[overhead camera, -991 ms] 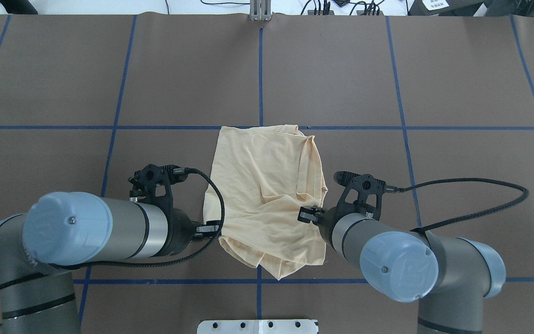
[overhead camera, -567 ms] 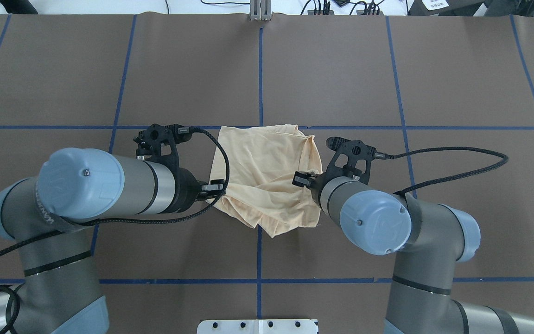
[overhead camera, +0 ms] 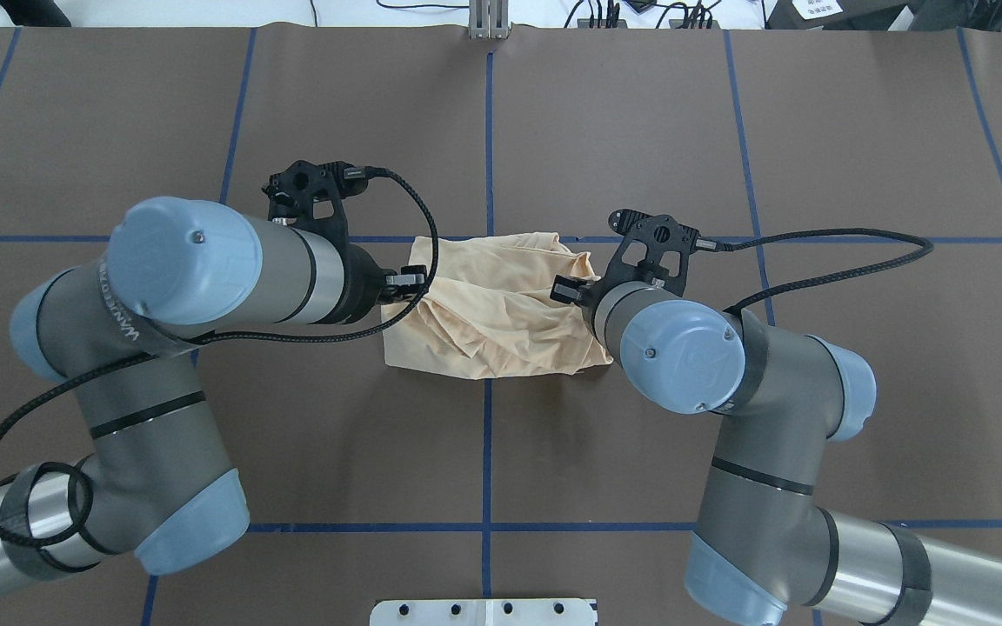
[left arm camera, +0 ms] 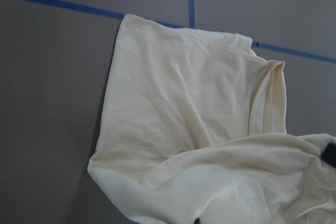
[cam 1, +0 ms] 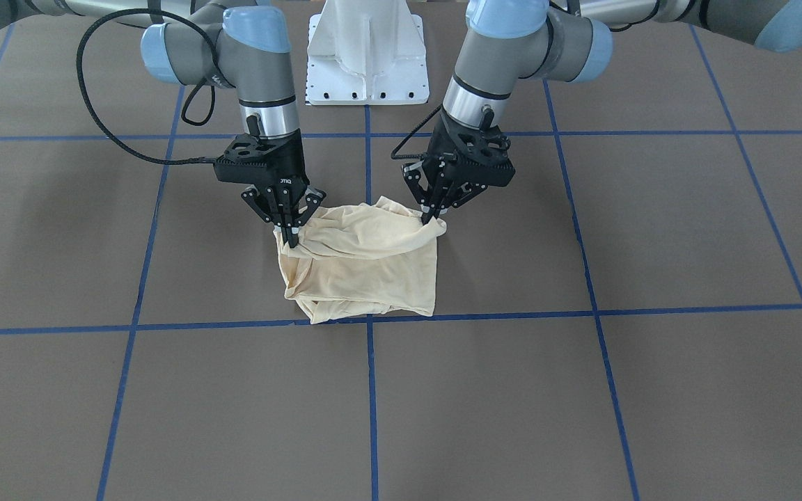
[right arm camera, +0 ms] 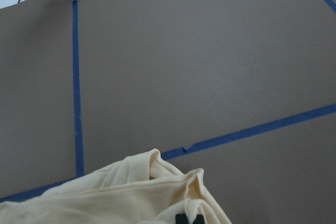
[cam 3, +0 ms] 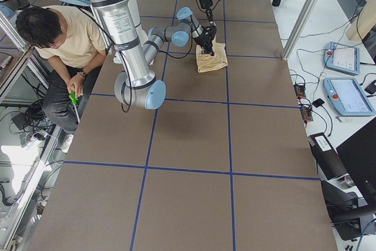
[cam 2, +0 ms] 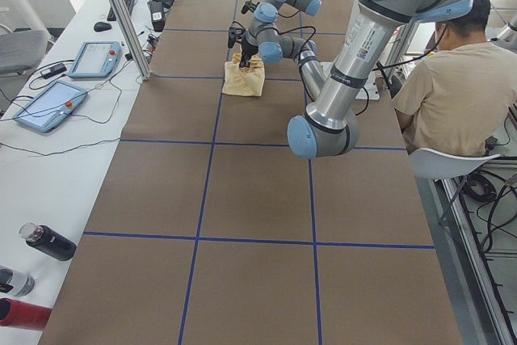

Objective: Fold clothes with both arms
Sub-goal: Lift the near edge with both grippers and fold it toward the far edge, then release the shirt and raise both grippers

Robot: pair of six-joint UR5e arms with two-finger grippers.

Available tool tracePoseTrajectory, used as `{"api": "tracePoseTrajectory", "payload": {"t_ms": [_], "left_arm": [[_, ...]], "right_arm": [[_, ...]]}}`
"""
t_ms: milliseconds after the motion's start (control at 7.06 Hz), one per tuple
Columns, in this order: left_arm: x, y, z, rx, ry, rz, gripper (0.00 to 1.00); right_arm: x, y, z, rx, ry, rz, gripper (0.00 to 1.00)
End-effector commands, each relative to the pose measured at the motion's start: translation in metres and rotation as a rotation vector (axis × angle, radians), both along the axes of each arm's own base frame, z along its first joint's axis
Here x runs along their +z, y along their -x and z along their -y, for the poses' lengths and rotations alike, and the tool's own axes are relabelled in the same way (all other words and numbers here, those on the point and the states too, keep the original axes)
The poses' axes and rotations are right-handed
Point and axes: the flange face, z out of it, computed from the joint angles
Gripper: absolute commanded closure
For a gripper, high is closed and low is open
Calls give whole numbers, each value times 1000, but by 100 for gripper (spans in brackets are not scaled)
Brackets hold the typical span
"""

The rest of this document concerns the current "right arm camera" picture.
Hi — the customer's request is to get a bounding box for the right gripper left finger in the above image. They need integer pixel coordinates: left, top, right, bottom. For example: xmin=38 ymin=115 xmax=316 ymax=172
xmin=175 ymin=213 xmax=189 ymax=224

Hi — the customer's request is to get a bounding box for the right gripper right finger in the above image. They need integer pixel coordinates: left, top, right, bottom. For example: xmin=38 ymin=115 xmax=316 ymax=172
xmin=193 ymin=214 xmax=204 ymax=224

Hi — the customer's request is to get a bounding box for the beige long-sleeve graphic shirt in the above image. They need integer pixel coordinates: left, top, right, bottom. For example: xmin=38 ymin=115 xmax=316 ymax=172
xmin=1 ymin=149 xmax=230 ymax=223

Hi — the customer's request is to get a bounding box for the brown table mat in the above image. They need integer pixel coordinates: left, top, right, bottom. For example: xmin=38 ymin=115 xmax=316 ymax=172
xmin=1 ymin=0 xmax=335 ymax=223

